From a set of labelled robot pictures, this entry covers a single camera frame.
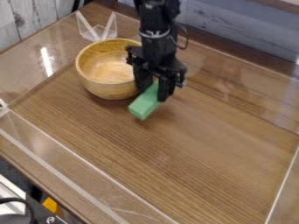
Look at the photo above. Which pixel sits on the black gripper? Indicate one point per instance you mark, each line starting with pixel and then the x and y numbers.
pixel 169 71

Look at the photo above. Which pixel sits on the green rectangular block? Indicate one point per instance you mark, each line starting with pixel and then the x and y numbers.
pixel 145 103

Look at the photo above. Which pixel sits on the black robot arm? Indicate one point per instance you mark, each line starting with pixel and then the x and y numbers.
pixel 153 58

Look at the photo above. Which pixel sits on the brown wooden bowl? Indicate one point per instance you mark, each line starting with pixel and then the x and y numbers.
pixel 104 73

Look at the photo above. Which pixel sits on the black device with yellow label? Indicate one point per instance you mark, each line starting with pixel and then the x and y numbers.
pixel 48 212

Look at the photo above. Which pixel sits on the clear acrylic corner bracket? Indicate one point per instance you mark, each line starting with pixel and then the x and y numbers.
pixel 97 32

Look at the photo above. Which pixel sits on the clear acrylic tray wall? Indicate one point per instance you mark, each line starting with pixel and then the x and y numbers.
pixel 81 188

